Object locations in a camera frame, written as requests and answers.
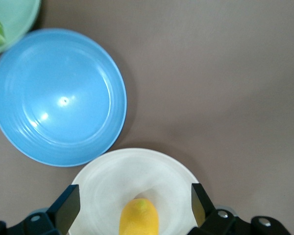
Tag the white plate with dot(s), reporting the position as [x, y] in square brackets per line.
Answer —
[137, 171]

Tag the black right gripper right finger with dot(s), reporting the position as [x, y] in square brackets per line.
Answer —
[205, 215]

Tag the yellow lemon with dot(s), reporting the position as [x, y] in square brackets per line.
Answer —
[139, 218]

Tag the mint green plate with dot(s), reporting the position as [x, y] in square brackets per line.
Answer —
[17, 17]

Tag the blue plate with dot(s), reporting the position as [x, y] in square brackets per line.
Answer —
[58, 98]

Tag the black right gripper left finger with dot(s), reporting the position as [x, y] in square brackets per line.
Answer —
[63, 213]

